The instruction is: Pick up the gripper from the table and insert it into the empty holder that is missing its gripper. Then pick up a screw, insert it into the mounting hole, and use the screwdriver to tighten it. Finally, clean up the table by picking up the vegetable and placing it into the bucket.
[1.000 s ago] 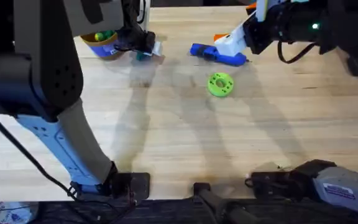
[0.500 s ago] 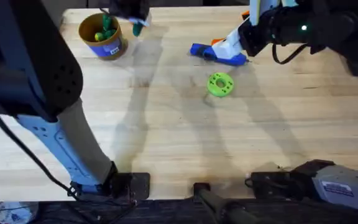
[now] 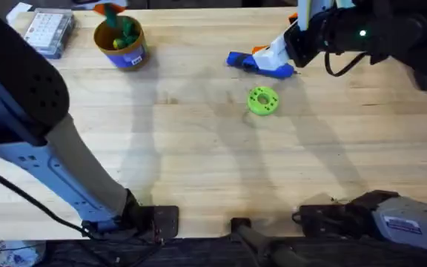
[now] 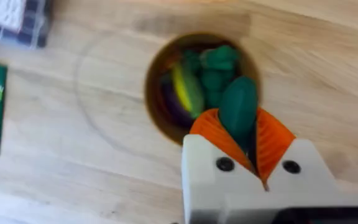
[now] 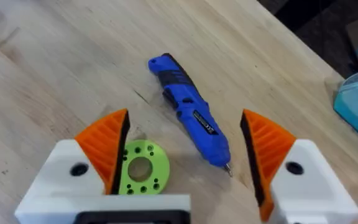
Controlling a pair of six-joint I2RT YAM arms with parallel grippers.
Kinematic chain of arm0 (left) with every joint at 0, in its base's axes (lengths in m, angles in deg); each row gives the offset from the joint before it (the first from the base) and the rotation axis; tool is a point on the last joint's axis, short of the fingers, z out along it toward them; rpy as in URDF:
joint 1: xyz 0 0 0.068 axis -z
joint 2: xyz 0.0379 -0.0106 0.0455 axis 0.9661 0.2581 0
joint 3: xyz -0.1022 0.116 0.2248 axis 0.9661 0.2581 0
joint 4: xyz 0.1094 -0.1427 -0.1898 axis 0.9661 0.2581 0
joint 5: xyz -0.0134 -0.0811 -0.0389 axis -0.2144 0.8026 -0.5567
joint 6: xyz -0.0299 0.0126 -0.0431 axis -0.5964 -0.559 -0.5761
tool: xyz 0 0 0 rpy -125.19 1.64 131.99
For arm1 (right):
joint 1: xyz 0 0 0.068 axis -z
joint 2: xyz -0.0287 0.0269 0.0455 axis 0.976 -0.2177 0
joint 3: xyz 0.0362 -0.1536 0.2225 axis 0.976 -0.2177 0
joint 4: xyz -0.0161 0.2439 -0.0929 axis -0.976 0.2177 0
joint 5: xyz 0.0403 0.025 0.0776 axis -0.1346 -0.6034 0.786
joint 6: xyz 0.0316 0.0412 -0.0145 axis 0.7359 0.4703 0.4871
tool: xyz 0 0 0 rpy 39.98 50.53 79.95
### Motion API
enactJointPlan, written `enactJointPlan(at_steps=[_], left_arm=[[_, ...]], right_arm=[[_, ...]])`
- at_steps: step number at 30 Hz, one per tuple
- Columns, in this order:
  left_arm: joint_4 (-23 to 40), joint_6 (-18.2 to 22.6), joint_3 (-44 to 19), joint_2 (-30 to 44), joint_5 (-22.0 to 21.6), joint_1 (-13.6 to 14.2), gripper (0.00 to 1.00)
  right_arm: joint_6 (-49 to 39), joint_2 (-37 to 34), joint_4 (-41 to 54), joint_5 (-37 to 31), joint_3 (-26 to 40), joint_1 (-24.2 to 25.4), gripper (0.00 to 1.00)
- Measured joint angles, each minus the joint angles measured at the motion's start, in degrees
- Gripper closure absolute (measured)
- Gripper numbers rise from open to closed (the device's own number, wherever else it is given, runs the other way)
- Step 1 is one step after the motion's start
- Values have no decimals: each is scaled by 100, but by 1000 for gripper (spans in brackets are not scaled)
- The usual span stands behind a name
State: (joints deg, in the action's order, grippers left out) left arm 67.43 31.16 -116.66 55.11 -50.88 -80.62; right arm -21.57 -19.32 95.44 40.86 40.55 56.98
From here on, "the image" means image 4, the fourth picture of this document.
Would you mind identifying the left gripper white and orange right finger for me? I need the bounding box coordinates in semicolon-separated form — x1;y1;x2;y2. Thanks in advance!
255;107;347;215

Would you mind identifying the left gripper white and orange left finger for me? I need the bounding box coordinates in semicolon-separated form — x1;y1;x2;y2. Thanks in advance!
181;108;267;224

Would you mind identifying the green toy vegetable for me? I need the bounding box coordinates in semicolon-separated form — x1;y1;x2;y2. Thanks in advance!
218;75;259;149

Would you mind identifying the brown tub with toy vegetables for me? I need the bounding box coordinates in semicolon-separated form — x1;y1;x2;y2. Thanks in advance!
144;32;262;146

